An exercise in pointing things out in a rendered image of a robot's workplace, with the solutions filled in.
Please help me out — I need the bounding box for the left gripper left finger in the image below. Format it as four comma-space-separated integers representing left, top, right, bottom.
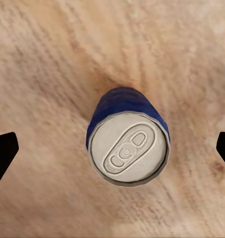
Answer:
0, 132, 19, 180

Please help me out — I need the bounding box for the can of soda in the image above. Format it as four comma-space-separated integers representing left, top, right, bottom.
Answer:
85, 86, 170, 188

